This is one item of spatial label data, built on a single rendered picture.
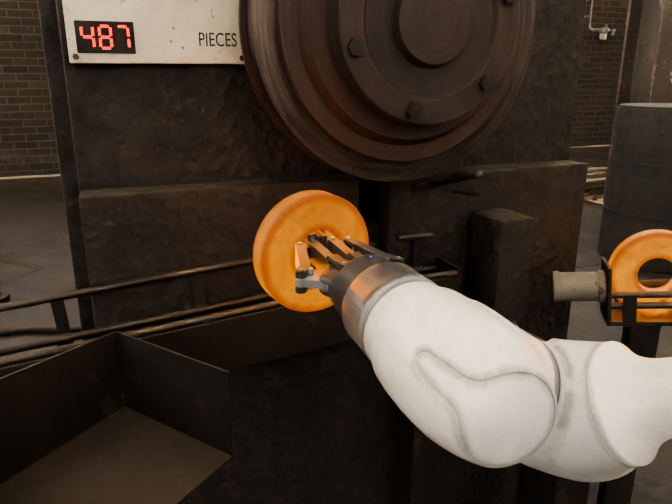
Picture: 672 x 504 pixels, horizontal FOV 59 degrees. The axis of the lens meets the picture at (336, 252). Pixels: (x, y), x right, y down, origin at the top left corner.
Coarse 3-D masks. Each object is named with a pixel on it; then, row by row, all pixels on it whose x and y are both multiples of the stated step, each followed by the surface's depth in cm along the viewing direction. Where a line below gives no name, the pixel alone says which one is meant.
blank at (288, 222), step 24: (312, 192) 73; (288, 216) 71; (312, 216) 73; (336, 216) 74; (360, 216) 76; (264, 240) 71; (288, 240) 72; (360, 240) 77; (264, 264) 71; (288, 264) 73; (264, 288) 74; (288, 288) 74
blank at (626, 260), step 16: (624, 240) 106; (640, 240) 103; (656, 240) 102; (624, 256) 104; (640, 256) 104; (656, 256) 103; (624, 272) 105; (624, 288) 106; (640, 288) 105; (656, 288) 107
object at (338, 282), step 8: (360, 256) 59; (368, 256) 59; (376, 256) 59; (352, 264) 58; (360, 264) 58; (368, 264) 57; (328, 272) 62; (336, 272) 62; (344, 272) 58; (352, 272) 57; (360, 272) 57; (320, 280) 61; (328, 280) 60; (336, 280) 59; (344, 280) 58; (352, 280) 56; (328, 288) 60; (336, 288) 58; (344, 288) 57; (328, 296) 61; (336, 296) 58; (344, 296) 57; (336, 304) 59
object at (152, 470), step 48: (0, 384) 66; (48, 384) 71; (96, 384) 77; (144, 384) 77; (192, 384) 72; (0, 432) 67; (48, 432) 72; (96, 432) 76; (144, 432) 76; (192, 432) 74; (0, 480) 68; (48, 480) 68; (96, 480) 68; (144, 480) 67; (192, 480) 67
